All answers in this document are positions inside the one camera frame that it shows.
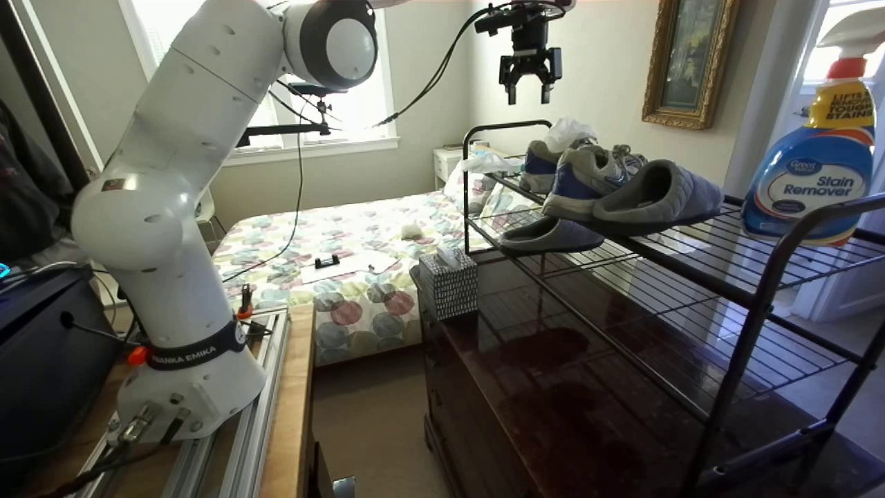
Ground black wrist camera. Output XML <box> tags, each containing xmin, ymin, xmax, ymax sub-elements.
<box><xmin>472</xmin><ymin>0</ymin><xmax>521</xmax><ymax>40</ymax></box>

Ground black stand pole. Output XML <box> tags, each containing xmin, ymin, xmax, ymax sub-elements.
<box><xmin>0</xmin><ymin>0</ymin><xmax>105</xmax><ymax>180</ymax></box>

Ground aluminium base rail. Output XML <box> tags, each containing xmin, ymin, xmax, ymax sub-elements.
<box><xmin>164</xmin><ymin>311</ymin><xmax>293</xmax><ymax>498</ymax></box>

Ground gold framed picture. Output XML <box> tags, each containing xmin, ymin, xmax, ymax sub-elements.
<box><xmin>642</xmin><ymin>0</ymin><xmax>742</xmax><ymax>134</ymax></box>

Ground thick black cable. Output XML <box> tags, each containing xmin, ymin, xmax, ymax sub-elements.
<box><xmin>374</xmin><ymin>4</ymin><xmax>495</xmax><ymax>131</ymax></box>

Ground bright window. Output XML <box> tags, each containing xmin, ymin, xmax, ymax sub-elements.
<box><xmin>120</xmin><ymin>0</ymin><xmax>400</xmax><ymax>163</ymax></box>

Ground dark brown wooden dresser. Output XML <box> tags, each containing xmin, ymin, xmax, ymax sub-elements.
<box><xmin>418</xmin><ymin>252</ymin><xmax>885</xmax><ymax>498</ymax></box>

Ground small crumpled white tissue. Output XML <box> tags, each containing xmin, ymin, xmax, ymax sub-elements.
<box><xmin>396</xmin><ymin>216</ymin><xmax>436</xmax><ymax>247</ymax></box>

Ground black computer box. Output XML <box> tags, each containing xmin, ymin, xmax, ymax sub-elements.
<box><xmin>0</xmin><ymin>264</ymin><xmax>125</xmax><ymax>466</ymax></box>

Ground white nightstand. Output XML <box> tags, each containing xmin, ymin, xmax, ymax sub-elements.
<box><xmin>431</xmin><ymin>142</ymin><xmax>483</xmax><ymax>189</ymax></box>

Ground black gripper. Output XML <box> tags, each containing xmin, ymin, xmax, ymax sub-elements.
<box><xmin>497</xmin><ymin>15</ymin><xmax>568</xmax><ymax>109</ymax></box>

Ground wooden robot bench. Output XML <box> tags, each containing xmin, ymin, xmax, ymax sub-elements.
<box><xmin>24</xmin><ymin>303</ymin><xmax>318</xmax><ymax>498</ymax></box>

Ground thin black cable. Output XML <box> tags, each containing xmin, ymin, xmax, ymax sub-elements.
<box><xmin>218</xmin><ymin>127</ymin><xmax>312</xmax><ymax>285</ymax></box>

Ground blue stain remover spray bottle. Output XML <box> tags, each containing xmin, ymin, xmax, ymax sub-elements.
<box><xmin>739</xmin><ymin>32</ymin><xmax>880</xmax><ymax>250</ymax></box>

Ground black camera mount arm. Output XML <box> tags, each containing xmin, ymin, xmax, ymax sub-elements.
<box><xmin>236</xmin><ymin>79</ymin><xmax>338</xmax><ymax>151</ymax></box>

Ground black metal shoe rack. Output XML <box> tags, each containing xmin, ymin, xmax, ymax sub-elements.
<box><xmin>460</xmin><ymin>119</ymin><xmax>885</xmax><ymax>498</ymax></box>

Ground grey fleece slipper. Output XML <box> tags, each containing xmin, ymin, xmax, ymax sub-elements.
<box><xmin>593</xmin><ymin>159</ymin><xmax>727</xmax><ymax>236</ymax></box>
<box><xmin>495</xmin><ymin>213</ymin><xmax>608</xmax><ymax>260</ymax></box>

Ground white paper napkin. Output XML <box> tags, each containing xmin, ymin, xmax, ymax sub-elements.
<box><xmin>431</xmin><ymin>241</ymin><xmax>471</xmax><ymax>265</ymax></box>
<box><xmin>543</xmin><ymin>117</ymin><xmax>598</xmax><ymax>155</ymax></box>

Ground bed with floral quilt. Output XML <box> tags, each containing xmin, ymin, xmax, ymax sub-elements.
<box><xmin>210</xmin><ymin>189</ymin><xmax>521</xmax><ymax>368</ymax></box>

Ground black white patterned napkin box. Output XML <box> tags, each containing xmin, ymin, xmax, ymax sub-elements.
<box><xmin>416</xmin><ymin>247</ymin><xmax>483</xmax><ymax>322</ymax></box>

